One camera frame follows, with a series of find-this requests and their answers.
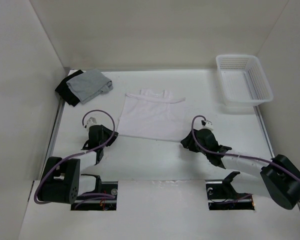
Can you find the white tank top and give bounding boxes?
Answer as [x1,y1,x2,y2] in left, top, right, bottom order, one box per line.
[117,88,187,142]

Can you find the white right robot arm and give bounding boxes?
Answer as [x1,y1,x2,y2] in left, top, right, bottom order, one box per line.
[180,128,300,210]

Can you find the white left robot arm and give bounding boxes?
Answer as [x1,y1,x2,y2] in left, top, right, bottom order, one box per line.
[34,123,119,205]

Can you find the grey folded tank top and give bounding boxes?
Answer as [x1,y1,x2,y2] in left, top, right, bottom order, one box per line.
[66,69,114,105]

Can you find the black folded tank top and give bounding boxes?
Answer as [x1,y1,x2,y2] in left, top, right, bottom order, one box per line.
[55,70,84,107]

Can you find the white plastic basket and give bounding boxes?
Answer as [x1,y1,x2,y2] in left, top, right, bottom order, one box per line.
[215,54,274,107]

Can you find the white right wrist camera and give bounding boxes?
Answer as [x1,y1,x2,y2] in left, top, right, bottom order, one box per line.
[201,119,214,131]

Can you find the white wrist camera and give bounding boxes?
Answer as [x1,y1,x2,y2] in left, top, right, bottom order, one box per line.
[201,119,214,131]
[84,117,98,130]

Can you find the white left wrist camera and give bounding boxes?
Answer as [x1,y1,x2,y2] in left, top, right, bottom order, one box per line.
[84,117,98,130]

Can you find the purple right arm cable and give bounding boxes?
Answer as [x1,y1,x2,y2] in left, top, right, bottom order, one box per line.
[190,114,300,205]

